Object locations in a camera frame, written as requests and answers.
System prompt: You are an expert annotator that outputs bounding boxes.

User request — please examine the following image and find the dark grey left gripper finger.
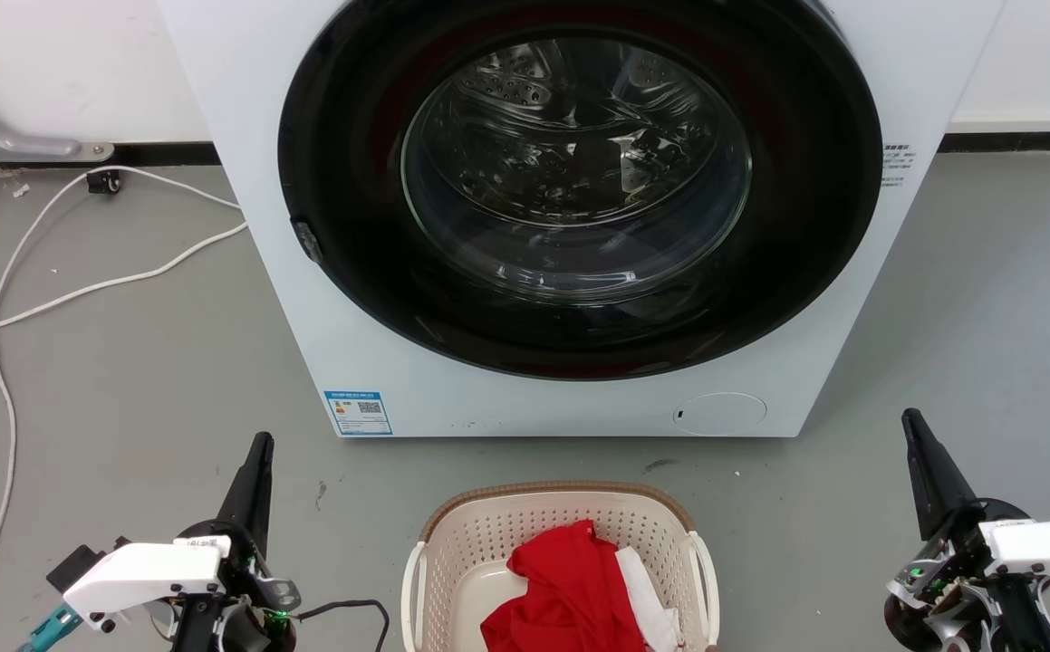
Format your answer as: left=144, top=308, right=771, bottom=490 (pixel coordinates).
left=216, top=432, right=275, bottom=555

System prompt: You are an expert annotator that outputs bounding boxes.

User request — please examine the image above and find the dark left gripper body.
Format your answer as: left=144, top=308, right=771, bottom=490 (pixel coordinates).
left=173, top=520, right=302, bottom=652

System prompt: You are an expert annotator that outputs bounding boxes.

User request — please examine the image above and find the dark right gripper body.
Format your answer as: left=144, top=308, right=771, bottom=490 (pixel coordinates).
left=883, top=497, right=1033, bottom=652

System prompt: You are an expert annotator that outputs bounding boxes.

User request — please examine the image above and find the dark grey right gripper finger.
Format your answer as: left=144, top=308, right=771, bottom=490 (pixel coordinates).
left=901, top=408, right=978, bottom=542

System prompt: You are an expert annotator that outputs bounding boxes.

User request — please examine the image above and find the cream plastic laundry basket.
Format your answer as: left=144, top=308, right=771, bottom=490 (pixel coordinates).
left=400, top=481, right=721, bottom=652

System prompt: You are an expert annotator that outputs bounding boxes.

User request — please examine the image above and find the blue energy label sticker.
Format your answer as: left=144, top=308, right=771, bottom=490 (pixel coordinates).
left=323, top=390, right=394, bottom=436

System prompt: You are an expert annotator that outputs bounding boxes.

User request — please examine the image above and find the white front-load washing machine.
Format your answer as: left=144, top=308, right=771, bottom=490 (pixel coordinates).
left=155, top=0, right=1006, bottom=438

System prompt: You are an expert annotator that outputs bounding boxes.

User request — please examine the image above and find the round white filter cover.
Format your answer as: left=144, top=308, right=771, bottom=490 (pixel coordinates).
left=673, top=392, right=768, bottom=436

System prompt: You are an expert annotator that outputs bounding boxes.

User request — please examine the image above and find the black round washer door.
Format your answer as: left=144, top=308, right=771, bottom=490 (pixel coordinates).
left=277, top=0, right=884, bottom=381

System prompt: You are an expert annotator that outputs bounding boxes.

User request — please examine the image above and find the white garment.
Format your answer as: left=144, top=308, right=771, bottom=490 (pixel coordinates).
left=615, top=546, right=685, bottom=652

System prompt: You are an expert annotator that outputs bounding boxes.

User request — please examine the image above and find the small printed text label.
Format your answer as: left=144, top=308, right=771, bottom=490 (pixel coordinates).
left=881, top=142, right=915, bottom=188

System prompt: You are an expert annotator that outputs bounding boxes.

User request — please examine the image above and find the red garment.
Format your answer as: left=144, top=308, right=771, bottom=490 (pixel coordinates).
left=479, top=520, right=649, bottom=652

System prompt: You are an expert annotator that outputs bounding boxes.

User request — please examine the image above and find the grey metal pipe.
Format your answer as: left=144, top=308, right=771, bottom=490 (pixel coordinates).
left=0, top=54, right=115, bottom=165

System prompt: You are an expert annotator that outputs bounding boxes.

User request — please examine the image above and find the steel washer drum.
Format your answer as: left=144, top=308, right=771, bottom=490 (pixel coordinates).
left=416, top=38, right=745, bottom=232

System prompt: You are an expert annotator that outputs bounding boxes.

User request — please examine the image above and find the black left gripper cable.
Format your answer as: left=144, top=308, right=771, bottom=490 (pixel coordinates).
left=294, top=599, right=391, bottom=652

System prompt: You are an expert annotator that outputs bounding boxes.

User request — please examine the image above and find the teal cable connector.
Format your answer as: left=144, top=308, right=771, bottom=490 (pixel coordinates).
left=21, top=604, right=83, bottom=652

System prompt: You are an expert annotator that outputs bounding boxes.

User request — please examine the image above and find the grey door latch handle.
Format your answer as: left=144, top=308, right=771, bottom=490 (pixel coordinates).
left=292, top=220, right=323, bottom=265

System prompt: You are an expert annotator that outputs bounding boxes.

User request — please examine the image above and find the thick white power cable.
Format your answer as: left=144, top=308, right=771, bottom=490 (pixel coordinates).
left=0, top=221, right=249, bottom=346

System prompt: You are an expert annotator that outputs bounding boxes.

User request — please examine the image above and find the thin white hose cable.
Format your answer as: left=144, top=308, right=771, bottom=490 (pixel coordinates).
left=0, top=166, right=245, bottom=652

